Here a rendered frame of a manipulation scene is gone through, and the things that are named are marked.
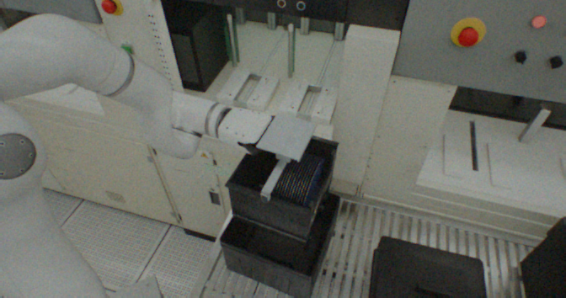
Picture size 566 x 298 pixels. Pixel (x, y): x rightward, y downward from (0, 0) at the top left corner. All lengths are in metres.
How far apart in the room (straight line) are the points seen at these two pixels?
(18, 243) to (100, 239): 1.64
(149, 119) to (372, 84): 0.54
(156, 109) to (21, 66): 0.25
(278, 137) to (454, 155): 0.79
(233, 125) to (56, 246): 0.40
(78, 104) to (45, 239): 1.09
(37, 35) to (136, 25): 0.65
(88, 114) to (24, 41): 1.12
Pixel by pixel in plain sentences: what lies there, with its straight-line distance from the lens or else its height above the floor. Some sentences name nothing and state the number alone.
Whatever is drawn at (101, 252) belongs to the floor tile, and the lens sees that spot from 2.28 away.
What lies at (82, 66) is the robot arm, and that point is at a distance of 0.62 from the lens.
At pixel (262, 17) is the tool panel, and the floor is 0.90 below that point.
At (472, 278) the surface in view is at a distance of 1.18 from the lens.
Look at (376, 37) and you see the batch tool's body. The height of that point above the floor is 1.40.
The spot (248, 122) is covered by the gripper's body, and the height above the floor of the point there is 1.28.
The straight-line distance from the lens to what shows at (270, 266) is 1.02.
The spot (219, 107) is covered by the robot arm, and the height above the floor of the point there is 1.29.
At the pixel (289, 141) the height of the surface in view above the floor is 1.27.
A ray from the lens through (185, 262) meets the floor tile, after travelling 2.10.
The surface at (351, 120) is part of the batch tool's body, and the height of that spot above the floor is 1.14.
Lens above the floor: 1.83
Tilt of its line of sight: 46 degrees down
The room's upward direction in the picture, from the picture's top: straight up
